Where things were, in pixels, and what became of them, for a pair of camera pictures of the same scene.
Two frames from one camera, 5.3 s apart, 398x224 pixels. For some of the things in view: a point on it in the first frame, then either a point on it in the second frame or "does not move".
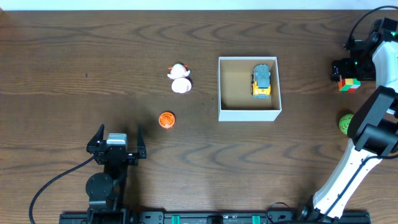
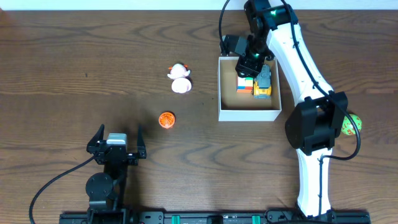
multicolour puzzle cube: x=349 y=84 to x=245 y=84
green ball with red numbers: x=344 y=121 does not move
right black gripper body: x=358 y=69 to x=254 y=60
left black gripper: x=115 y=154 does not move
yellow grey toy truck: x=260 y=80 does not move
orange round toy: x=166 y=119 does not move
